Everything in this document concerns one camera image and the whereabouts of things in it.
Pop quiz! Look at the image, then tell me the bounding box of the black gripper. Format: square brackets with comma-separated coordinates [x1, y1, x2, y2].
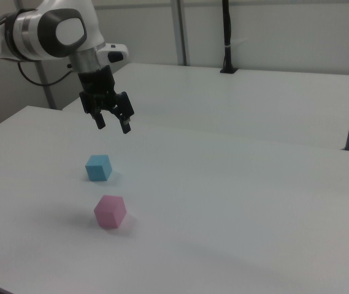
[78, 66, 136, 135]

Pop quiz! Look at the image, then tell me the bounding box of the blue cube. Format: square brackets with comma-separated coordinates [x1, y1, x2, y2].
[85, 154, 113, 183]

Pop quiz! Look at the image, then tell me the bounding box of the pink cube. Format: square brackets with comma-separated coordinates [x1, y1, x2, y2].
[93, 194, 128, 229]

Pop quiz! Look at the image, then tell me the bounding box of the black pole with base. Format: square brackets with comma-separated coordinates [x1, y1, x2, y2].
[220, 0, 239, 75]

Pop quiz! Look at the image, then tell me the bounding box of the grey wall frame post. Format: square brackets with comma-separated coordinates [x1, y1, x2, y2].
[170, 0, 191, 66]
[34, 60, 56, 110]

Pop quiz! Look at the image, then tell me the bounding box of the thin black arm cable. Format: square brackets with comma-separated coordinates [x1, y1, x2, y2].
[17, 59, 74, 87]

